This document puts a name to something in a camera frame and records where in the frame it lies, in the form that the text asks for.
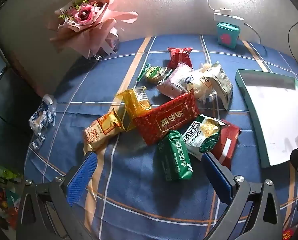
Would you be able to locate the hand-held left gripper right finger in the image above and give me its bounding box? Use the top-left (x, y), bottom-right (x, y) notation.
top-left (201, 152), bottom-right (285, 240)

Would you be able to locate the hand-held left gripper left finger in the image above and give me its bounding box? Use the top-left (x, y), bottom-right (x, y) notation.
top-left (16, 152), bottom-right (98, 240)

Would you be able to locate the dark red snack packet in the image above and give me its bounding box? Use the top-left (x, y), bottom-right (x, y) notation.
top-left (211, 119), bottom-right (241, 170)

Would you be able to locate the white and green chips packet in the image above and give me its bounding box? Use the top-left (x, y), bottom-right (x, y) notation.
top-left (183, 114), bottom-right (228, 161)

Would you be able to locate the green biscuit packet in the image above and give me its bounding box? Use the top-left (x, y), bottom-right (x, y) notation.
top-left (157, 130), bottom-right (193, 182)

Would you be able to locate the yellow biscuit packet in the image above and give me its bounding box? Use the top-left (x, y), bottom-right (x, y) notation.
top-left (83, 106), bottom-right (126, 156)

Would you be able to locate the teal cardboard tray box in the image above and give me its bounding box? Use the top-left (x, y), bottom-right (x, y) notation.
top-left (235, 69), bottom-right (298, 169)

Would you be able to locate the large red snack packet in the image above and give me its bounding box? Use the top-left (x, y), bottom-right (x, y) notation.
top-left (133, 92), bottom-right (201, 146)

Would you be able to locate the orange gold snack packet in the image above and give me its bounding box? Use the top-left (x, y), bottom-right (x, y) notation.
top-left (116, 86), bottom-right (152, 132)

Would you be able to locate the clear bread packet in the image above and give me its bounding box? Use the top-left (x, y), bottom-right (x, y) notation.
top-left (186, 66), bottom-right (218, 103)

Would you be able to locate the pale green white packet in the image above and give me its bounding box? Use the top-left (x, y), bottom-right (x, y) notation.
top-left (206, 61), bottom-right (234, 111)

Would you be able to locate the pink snack packet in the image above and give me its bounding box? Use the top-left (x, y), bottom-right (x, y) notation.
top-left (156, 62), bottom-right (195, 99)

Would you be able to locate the green-edged clear cracker packet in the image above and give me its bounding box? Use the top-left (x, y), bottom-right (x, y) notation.
top-left (137, 63), bottom-right (170, 84)

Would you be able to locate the small red snack packet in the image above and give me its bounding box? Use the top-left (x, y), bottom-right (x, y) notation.
top-left (167, 47), bottom-right (194, 68)

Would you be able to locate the red paper ornament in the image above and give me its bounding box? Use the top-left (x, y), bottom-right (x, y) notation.
top-left (282, 228), bottom-right (295, 240)

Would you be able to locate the crumpled blue white wrapper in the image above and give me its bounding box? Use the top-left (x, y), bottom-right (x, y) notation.
top-left (28, 94), bottom-right (57, 151)

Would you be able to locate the blue plaid bed sheet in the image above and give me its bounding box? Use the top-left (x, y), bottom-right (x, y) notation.
top-left (24, 35), bottom-right (298, 240)

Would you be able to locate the dark cabinet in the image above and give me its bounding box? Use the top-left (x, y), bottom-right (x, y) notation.
top-left (0, 27), bottom-right (43, 160)

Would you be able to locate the glass vase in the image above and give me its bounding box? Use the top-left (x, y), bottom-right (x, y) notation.
top-left (105, 29), bottom-right (120, 55)

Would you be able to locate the teal box with pink print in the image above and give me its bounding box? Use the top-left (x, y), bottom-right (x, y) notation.
top-left (216, 22), bottom-right (240, 49)

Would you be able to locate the pink flower bouquet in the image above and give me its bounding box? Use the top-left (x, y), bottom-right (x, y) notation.
top-left (49, 0), bottom-right (139, 59)

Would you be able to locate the white power strip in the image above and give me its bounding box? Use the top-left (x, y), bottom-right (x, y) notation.
top-left (213, 12), bottom-right (245, 28)

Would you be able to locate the white gooseneck lamp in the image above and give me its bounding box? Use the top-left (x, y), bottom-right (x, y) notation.
top-left (203, 0), bottom-right (233, 16)

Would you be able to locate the black cable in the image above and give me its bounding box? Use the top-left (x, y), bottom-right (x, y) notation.
top-left (287, 18), bottom-right (298, 66)

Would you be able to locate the white power cable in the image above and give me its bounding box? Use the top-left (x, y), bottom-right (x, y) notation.
top-left (244, 22), bottom-right (263, 45)

